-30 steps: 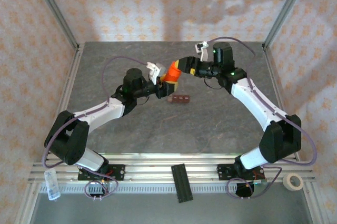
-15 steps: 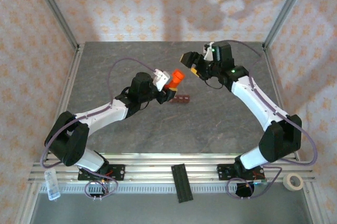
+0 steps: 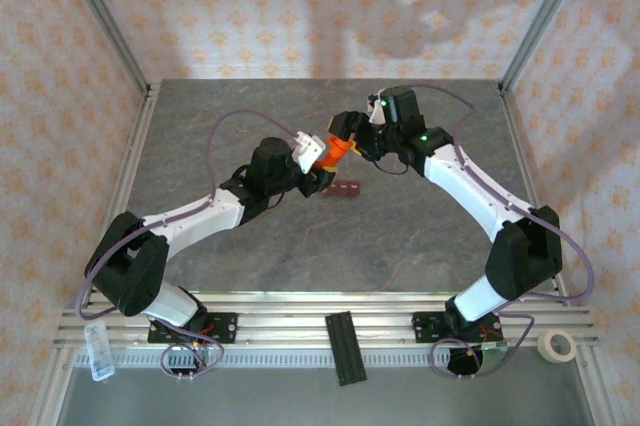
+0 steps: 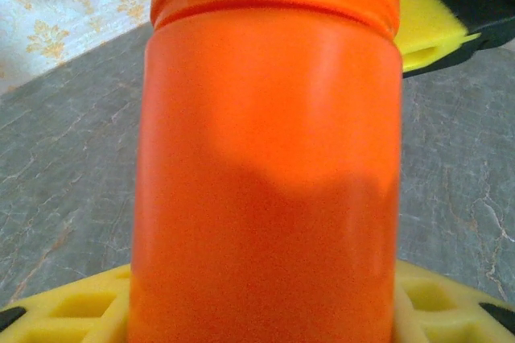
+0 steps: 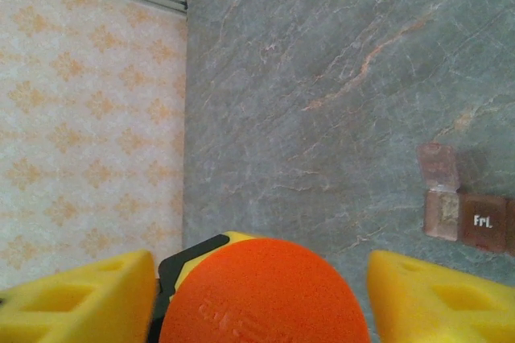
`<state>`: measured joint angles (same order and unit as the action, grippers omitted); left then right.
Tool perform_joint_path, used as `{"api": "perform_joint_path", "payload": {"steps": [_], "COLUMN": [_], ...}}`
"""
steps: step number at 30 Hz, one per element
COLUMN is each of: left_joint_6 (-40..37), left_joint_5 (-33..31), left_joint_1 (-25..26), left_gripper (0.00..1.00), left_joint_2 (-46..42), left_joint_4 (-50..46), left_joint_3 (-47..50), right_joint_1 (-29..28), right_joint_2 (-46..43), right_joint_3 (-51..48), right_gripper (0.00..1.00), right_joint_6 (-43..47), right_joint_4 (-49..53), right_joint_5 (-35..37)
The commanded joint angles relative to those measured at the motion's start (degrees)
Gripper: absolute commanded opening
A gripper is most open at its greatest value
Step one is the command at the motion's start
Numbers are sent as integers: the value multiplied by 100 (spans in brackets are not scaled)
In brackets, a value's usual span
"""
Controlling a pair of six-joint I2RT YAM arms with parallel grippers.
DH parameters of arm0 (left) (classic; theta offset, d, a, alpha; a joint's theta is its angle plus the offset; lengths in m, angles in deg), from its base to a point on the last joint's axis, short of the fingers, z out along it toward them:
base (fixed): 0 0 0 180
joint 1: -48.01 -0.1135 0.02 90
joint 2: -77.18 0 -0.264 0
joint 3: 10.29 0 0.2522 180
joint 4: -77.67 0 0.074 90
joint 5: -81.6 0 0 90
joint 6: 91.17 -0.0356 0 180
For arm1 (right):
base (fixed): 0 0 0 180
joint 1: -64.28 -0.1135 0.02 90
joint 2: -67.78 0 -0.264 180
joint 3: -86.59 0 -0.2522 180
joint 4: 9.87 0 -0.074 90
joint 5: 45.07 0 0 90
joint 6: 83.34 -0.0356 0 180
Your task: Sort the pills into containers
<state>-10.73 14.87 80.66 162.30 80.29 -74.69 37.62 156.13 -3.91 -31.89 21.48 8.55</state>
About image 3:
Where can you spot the white tape roll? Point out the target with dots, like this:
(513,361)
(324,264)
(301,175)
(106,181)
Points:
(545,348)

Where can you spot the patterned cloth backdrop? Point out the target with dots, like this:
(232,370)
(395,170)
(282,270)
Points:
(250,6)

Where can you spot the aluminium frame post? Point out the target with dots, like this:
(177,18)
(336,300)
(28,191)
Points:
(543,21)
(105,21)

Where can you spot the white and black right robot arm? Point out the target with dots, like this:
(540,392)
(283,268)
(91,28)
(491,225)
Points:
(465,181)

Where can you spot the aluminium mounting rail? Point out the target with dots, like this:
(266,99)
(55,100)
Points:
(285,323)

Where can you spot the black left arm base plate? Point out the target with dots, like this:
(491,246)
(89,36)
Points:
(225,328)

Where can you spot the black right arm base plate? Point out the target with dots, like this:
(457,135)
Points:
(425,326)

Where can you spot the orange pill bottle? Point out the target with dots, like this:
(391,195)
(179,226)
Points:
(332,160)

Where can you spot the clear plastic bottle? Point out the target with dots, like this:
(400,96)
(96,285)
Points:
(98,351)

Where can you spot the brown pill organizer strip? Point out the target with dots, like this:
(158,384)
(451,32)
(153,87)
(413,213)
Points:
(345,189)

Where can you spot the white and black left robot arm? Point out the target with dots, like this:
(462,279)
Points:
(200,218)

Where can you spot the small circuit board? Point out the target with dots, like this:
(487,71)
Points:
(495,346)

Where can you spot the black rail piece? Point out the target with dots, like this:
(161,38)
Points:
(345,346)

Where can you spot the orange bottle cap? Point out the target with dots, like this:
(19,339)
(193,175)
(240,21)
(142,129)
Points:
(341,145)

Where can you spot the aluminium table side rail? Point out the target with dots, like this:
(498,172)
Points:
(136,146)
(518,146)

